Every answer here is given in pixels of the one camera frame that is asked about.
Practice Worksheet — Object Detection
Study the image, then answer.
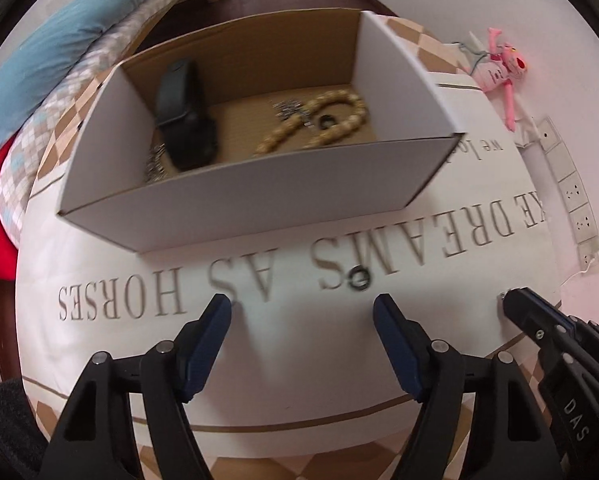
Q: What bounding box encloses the white wall socket strip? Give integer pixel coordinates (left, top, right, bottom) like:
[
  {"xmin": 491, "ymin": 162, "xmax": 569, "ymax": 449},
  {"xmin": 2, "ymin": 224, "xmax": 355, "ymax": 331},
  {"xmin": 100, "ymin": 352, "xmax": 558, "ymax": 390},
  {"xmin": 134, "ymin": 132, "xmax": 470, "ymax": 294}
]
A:
[{"xmin": 537, "ymin": 117, "xmax": 599, "ymax": 274}]

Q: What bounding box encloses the white cardboard box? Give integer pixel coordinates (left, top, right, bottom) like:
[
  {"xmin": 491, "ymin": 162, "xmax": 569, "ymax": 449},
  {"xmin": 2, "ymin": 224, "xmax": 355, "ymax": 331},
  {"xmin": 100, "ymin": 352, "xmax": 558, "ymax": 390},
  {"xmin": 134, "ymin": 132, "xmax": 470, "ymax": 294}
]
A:
[{"xmin": 57, "ymin": 9, "xmax": 464, "ymax": 252}]

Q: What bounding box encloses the patterned mattress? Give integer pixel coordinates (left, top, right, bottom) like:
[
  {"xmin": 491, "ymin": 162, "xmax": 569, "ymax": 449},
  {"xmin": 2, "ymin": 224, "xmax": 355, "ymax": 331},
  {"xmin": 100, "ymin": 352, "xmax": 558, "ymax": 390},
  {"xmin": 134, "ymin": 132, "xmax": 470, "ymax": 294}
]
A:
[{"xmin": 0, "ymin": 0, "xmax": 177, "ymax": 245}]

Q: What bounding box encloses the thin silver chain necklace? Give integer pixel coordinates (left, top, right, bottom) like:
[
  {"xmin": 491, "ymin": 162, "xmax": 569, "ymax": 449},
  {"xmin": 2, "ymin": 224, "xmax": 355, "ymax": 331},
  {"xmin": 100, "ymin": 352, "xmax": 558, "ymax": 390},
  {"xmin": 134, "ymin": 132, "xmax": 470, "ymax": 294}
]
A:
[{"xmin": 142, "ymin": 142, "xmax": 170, "ymax": 184}]

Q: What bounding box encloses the checkered tablecloth with text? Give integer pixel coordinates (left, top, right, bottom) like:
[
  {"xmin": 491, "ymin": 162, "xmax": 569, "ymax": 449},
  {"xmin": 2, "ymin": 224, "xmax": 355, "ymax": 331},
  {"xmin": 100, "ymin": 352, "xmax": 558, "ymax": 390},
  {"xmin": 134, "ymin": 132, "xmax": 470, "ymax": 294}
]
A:
[{"xmin": 15, "ymin": 15, "xmax": 559, "ymax": 479}]

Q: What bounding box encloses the black fitness band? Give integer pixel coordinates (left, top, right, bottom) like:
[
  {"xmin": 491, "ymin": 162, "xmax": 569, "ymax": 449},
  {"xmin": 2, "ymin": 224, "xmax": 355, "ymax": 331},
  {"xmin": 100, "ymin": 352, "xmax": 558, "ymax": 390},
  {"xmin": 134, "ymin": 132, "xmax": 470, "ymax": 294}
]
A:
[{"xmin": 154, "ymin": 58, "xmax": 219, "ymax": 171}]

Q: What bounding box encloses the silver dangling earring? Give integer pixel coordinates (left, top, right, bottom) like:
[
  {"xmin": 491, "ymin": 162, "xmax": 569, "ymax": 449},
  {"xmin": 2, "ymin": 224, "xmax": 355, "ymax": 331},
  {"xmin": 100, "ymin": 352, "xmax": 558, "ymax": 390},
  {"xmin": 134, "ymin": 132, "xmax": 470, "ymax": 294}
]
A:
[{"xmin": 274, "ymin": 99, "xmax": 313, "ymax": 128}]

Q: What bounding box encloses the blue quilt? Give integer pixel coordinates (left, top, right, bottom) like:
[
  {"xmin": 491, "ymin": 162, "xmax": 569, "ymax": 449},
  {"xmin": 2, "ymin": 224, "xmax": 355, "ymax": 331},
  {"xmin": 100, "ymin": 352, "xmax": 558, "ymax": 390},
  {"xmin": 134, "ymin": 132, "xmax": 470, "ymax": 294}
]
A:
[{"xmin": 0, "ymin": 0, "xmax": 147, "ymax": 148}]

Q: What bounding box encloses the dark fuzzy stool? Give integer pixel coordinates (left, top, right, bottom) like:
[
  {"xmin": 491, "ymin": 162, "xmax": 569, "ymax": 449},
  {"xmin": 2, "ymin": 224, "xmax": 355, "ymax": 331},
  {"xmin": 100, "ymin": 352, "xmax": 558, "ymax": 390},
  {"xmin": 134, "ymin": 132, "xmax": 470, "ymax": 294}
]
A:
[{"xmin": 0, "ymin": 378, "xmax": 48, "ymax": 479}]

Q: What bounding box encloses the wooden bead bracelet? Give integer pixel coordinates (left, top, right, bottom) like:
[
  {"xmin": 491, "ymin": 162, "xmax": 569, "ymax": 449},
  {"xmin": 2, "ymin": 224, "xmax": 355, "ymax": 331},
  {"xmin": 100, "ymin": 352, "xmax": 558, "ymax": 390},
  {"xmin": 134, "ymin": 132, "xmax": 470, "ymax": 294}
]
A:
[{"xmin": 252, "ymin": 88, "xmax": 370, "ymax": 157}]

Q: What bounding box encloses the pink panther plush toy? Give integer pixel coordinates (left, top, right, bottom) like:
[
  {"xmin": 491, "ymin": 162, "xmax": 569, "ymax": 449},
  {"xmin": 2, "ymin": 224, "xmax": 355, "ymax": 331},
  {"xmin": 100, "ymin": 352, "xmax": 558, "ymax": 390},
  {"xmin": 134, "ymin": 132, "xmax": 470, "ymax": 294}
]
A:
[{"xmin": 471, "ymin": 27, "xmax": 527, "ymax": 132}]

